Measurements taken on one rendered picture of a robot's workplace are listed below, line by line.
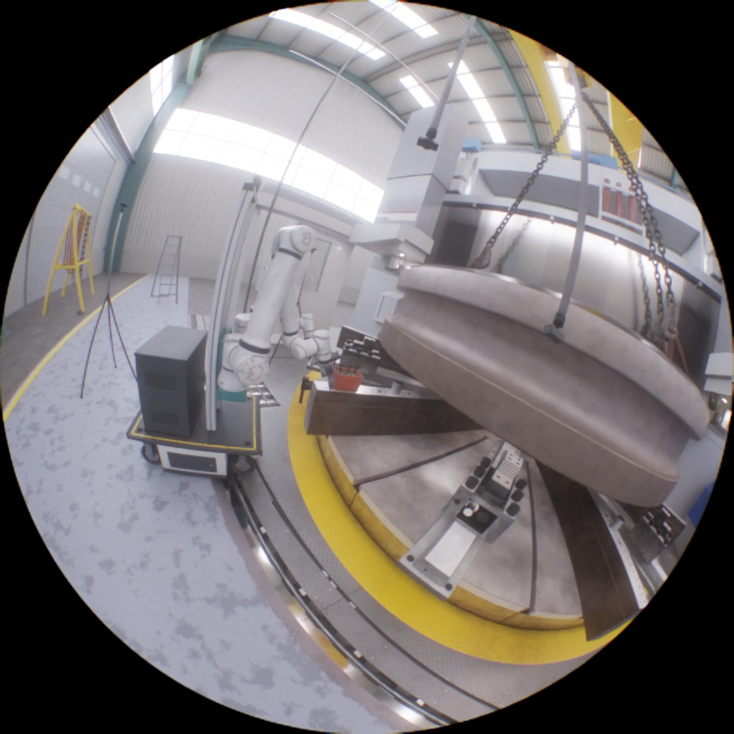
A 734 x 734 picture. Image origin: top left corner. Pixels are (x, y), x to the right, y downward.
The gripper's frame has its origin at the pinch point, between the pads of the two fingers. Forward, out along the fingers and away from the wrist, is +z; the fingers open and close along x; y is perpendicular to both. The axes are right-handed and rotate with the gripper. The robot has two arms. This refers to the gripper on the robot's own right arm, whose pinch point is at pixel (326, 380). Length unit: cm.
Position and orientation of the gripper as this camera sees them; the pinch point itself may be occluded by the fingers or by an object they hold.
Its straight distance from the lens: 149.5
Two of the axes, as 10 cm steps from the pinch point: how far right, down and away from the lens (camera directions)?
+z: 0.0, 8.0, 6.0
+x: 4.9, 5.2, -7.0
